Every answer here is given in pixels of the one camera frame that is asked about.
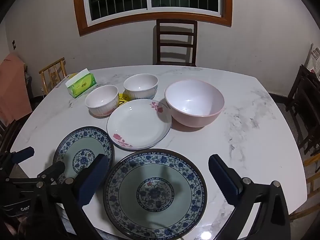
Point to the dark wooden ladder-back chair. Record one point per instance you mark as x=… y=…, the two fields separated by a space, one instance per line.
x=158 y=42

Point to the white plate with pink roses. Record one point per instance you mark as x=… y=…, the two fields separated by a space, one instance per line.
x=138 y=122

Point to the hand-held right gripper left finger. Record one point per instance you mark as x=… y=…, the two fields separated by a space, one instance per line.
x=93 y=177

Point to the bamboo chair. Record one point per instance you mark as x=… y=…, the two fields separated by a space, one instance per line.
x=52 y=66

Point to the large pink bowl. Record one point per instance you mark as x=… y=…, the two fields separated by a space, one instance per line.
x=193 y=102

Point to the yellow round warning sticker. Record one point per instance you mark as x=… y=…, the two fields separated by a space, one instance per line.
x=123 y=100

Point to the ribbed white bowl pink band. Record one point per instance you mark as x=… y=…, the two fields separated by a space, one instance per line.
x=102 y=100

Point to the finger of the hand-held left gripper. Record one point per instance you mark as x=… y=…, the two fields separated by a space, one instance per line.
x=23 y=154
x=53 y=170

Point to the green tissue pack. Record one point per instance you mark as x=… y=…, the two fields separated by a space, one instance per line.
x=82 y=85

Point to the light wooden chair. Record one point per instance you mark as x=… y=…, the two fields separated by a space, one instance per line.
x=313 y=160

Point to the ribbed white bowl blue band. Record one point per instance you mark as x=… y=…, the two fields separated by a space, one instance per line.
x=140 y=85

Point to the small blue floral plate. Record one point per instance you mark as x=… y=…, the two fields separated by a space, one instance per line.
x=82 y=142

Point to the orange cloth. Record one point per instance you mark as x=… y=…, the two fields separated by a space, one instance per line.
x=12 y=87

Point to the wooden framed barred window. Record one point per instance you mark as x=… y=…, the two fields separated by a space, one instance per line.
x=81 y=17

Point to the black wall switch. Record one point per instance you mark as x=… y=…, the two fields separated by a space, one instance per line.
x=14 y=45

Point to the large blue floral plate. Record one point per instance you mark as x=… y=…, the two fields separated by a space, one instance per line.
x=155 y=195

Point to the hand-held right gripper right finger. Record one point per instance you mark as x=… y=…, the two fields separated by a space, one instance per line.
x=226 y=180

